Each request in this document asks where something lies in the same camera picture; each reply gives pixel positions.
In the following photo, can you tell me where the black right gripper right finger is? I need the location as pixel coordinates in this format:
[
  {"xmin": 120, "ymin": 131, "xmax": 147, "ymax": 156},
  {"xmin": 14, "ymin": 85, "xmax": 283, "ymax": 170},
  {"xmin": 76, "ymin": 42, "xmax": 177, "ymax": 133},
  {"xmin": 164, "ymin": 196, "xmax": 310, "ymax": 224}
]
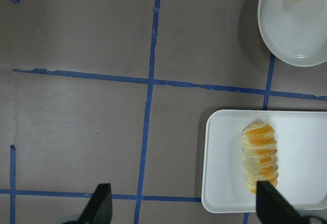
[{"xmin": 256, "ymin": 181, "xmax": 302, "ymax": 223}]

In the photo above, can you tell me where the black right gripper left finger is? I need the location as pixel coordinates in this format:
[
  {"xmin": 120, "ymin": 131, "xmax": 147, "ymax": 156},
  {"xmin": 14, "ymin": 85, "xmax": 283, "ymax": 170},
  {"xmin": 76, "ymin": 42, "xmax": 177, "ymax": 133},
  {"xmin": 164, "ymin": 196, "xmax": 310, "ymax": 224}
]
[{"xmin": 77, "ymin": 183, "xmax": 113, "ymax": 224}]

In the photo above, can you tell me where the orange swirled bread roll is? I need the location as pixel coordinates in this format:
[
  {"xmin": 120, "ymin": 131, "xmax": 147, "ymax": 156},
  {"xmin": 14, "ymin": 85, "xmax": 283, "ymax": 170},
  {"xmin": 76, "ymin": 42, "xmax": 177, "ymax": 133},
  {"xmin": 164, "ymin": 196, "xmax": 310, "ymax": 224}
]
[{"xmin": 241, "ymin": 122, "xmax": 278, "ymax": 194}]

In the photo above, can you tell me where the white round plate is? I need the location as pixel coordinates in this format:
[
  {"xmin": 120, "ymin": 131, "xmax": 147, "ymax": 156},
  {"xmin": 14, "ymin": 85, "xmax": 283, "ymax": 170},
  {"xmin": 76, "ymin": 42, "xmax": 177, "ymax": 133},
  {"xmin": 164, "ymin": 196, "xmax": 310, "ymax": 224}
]
[{"xmin": 258, "ymin": 0, "xmax": 326, "ymax": 67}]

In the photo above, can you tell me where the white rectangular tray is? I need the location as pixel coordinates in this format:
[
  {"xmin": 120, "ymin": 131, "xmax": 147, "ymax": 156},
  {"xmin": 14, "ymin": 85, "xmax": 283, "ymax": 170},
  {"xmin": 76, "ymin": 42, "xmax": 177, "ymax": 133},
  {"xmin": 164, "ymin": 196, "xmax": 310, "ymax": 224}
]
[{"xmin": 201, "ymin": 109, "xmax": 326, "ymax": 213}]

